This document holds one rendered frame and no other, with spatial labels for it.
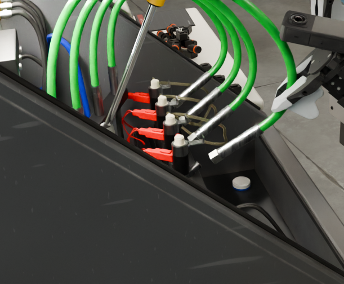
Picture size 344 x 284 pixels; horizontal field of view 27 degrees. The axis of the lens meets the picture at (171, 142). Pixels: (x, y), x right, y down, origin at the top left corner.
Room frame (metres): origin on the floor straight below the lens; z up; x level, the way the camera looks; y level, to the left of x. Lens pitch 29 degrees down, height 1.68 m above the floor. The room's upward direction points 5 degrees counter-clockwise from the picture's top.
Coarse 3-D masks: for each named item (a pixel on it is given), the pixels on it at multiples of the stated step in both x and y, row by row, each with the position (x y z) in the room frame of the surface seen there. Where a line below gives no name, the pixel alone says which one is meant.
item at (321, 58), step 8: (312, 56) 0.95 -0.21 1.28; (320, 56) 0.92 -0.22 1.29; (328, 56) 0.90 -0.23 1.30; (336, 56) 0.89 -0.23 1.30; (312, 64) 0.92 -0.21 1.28; (320, 64) 0.90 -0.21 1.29; (328, 64) 0.88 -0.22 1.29; (336, 64) 0.89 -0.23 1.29; (312, 72) 0.90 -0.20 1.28; (328, 72) 0.89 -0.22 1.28; (336, 72) 0.89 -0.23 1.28; (328, 80) 0.89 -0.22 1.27; (336, 80) 0.90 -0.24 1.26; (328, 88) 0.91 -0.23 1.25; (336, 88) 0.90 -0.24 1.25; (336, 96) 0.91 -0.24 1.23
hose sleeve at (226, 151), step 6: (258, 126) 0.96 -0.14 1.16; (246, 132) 0.96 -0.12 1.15; (252, 132) 0.96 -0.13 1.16; (258, 132) 0.96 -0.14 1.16; (234, 138) 0.97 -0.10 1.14; (240, 138) 0.96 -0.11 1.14; (246, 138) 0.96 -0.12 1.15; (252, 138) 0.96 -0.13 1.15; (228, 144) 0.97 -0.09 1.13; (234, 144) 0.96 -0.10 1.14; (240, 144) 0.96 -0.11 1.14; (222, 150) 0.97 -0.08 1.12; (228, 150) 0.96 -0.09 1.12; (234, 150) 0.96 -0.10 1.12; (222, 156) 0.96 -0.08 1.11
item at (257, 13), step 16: (80, 0) 1.00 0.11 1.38; (240, 0) 0.96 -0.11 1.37; (64, 16) 1.00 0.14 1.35; (256, 16) 0.96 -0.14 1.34; (272, 32) 0.96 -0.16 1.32; (288, 48) 0.95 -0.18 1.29; (48, 64) 1.00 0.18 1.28; (288, 64) 0.95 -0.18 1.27; (48, 80) 1.00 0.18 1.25; (288, 80) 0.95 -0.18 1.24
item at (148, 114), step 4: (132, 112) 1.22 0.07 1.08; (136, 112) 1.22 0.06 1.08; (140, 112) 1.21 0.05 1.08; (144, 112) 1.21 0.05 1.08; (148, 112) 1.21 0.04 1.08; (152, 112) 1.20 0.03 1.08; (140, 116) 1.21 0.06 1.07; (144, 116) 1.21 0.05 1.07; (148, 116) 1.21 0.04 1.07; (152, 116) 1.20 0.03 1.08; (156, 116) 1.20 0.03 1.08; (152, 120) 1.20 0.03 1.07; (156, 120) 1.20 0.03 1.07
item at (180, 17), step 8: (184, 8) 2.10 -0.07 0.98; (136, 16) 2.06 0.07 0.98; (144, 16) 2.05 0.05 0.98; (160, 16) 2.04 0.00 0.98; (168, 16) 2.03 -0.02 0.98; (176, 16) 2.03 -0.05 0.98; (184, 16) 2.02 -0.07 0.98; (152, 24) 1.98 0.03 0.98; (160, 24) 1.97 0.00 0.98; (168, 24) 1.97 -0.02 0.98; (176, 24) 1.96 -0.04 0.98; (184, 24) 1.95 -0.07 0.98; (192, 24) 1.95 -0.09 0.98
